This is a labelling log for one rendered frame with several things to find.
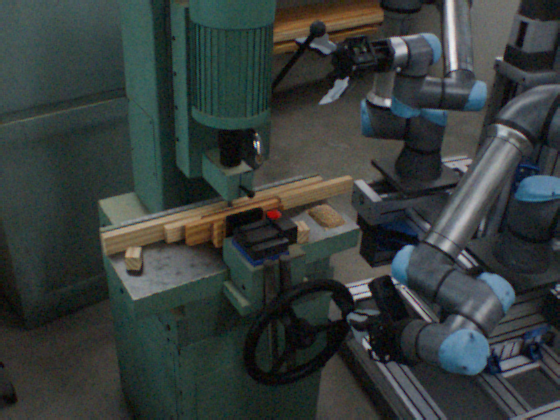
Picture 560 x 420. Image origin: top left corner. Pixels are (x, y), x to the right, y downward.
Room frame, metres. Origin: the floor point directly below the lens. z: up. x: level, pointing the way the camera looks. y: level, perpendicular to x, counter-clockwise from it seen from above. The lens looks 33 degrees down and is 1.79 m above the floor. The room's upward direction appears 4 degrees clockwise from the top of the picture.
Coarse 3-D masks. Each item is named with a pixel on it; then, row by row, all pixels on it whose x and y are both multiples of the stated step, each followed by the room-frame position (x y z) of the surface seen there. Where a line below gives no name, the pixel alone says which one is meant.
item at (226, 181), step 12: (204, 156) 1.35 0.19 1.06; (216, 156) 1.34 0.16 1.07; (204, 168) 1.35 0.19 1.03; (216, 168) 1.29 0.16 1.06; (228, 168) 1.28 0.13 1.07; (240, 168) 1.29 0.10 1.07; (216, 180) 1.29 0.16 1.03; (228, 180) 1.25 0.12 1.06; (240, 180) 1.27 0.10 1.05; (252, 180) 1.28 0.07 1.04; (228, 192) 1.25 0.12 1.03; (240, 192) 1.27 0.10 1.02
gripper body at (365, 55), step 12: (360, 36) 1.34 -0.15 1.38; (348, 48) 1.32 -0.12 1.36; (360, 48) 1.33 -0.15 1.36; (372, 48) 1.33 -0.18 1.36; (384, 48) 1.35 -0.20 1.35; (336, 60) 1.34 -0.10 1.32; (348, 60) 1.32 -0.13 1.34; (360, 60) 1.30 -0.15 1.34; (372, 60) 1.31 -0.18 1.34; (384, 60) 1.37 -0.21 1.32; (336, 72) 1.34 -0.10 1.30; (348, 72) 1.30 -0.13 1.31; (360, 72) 1.33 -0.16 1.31
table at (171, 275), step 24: (288, 216) 1.36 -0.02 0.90; (312, 240) 1.26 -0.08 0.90; (336, 240) 1.29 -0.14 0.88; (120, 264) 1.12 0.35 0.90; (144, 264) 1.12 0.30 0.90; (168, 264) 1.13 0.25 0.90; (192, 264) 1.13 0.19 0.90; (216, 264) 1.14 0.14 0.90; (120, 288) 1.07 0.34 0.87; (144, 288) 1.04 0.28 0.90; (168, 288) 1.04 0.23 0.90; (192, 288) 1.07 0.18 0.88; (216, 288) 1.10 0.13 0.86; (144, 312) 1.01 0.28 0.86; (240, 312) 1.04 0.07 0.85
